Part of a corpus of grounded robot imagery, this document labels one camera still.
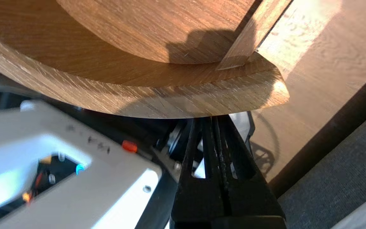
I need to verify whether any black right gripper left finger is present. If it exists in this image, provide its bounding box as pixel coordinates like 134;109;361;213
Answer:
170;116;232;228

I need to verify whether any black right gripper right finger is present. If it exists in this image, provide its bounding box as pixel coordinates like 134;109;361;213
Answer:
211;114;287;229

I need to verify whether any white robot base chassis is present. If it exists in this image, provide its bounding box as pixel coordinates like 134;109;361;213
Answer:
0;101;163;229

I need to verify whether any black robot torso joint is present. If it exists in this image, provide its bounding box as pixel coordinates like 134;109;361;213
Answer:
153;119;196;163

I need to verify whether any red emergency stop button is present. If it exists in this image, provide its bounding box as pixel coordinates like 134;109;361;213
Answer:
122;140;138;153

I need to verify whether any grey fabric bed frame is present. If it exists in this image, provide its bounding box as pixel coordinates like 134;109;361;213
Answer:
278;103;366;229

